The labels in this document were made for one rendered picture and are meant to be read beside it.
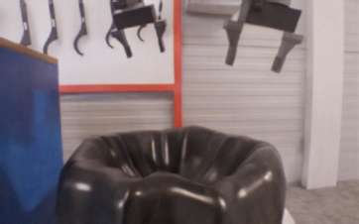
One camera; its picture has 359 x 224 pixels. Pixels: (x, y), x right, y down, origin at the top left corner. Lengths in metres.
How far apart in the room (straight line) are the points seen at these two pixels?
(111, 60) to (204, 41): 0.70
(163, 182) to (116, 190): 0.06
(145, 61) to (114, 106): 0.40
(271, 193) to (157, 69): 1.17
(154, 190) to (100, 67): 1.24
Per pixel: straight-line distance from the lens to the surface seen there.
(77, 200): 0.33
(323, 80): 1.86
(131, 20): 0.65
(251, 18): 0.47
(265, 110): 1.63
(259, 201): 0.32
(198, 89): 1.42
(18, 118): 0.67
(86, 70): 1.46
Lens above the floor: 0.78
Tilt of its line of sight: 4 degrees down
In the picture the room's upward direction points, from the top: 1 degrees counter-clockwise
